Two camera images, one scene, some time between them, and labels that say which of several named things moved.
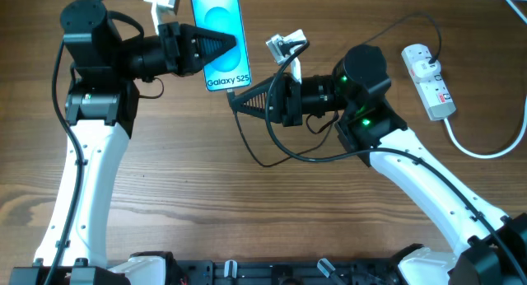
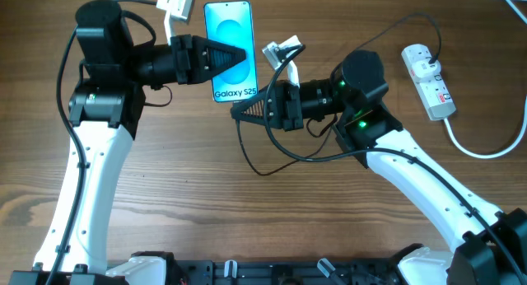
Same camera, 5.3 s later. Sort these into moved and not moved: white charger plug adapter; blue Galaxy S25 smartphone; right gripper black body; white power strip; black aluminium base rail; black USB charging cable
Moved: black USB charging cable; blue Galaxy S25 smartphone
Not moved: white charger plug adapter; white power strip; black aluminium base rail; right gripper black body
